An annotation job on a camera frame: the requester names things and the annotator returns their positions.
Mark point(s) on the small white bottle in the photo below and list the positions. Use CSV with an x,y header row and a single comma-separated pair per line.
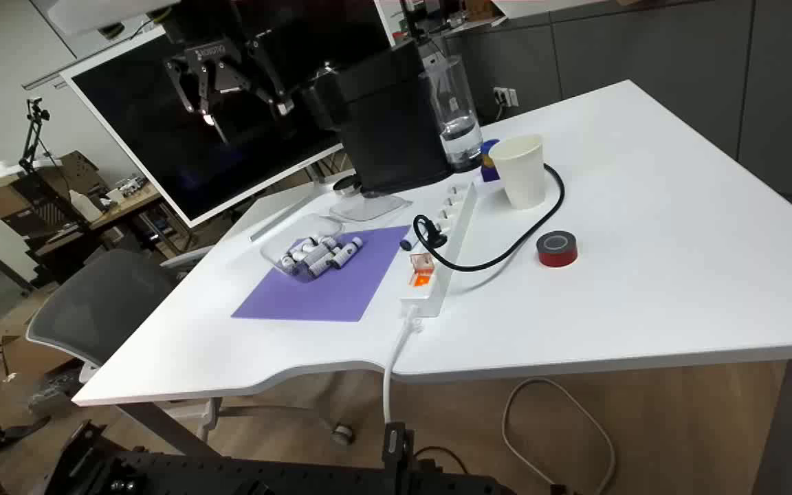
x,y
349,246
308,242
290,260
319,261

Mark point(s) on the clear plastic storage box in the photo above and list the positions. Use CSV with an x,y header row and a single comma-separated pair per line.
x,y
275,249

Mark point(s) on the white power strip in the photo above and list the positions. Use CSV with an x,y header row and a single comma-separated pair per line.
x,y
424,284

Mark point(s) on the purple mat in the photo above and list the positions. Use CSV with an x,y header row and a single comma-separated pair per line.
x,y
336,291

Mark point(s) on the small blue object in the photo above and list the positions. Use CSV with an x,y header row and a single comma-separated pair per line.
x,y
486,159

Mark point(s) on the black coffee machine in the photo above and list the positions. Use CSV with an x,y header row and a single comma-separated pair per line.
x,y
386,119

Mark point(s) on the white paper cup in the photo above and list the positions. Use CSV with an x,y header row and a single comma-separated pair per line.
x,y
521,170

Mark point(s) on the white framed computer monitor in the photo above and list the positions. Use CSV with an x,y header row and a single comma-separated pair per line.
x,y
203,110

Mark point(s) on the grey office chair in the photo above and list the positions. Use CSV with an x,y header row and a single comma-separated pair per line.
x,y
103,302

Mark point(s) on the wooden desk with clutter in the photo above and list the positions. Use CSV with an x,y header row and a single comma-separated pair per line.
x,y
67,195

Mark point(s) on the black tripod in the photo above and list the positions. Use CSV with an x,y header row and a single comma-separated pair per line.
x,y
37,126

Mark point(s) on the white wall socket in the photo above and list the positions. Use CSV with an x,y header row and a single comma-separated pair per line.
x,y
504,96

